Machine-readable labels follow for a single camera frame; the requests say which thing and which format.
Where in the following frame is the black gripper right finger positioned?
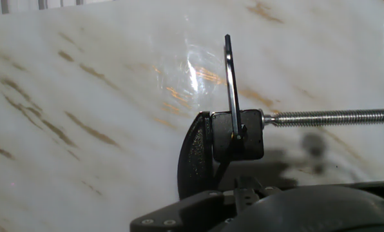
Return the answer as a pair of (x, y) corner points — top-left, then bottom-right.
(235, 175), (282, 213)

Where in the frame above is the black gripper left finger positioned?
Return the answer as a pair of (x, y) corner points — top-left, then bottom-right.
(130, 189), (237, 232)

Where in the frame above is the long black clock hand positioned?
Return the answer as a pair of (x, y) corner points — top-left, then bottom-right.
(224, 34), (248, 141)

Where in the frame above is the black square clock movement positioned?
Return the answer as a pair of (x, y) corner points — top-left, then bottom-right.
(211, 109), (265, 162)

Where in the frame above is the black metal C-clamp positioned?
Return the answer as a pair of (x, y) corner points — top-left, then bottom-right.
(177, 108), (384, 200)

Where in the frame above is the white marble pattern board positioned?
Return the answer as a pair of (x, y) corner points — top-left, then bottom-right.
(0, 0), (384, 232)

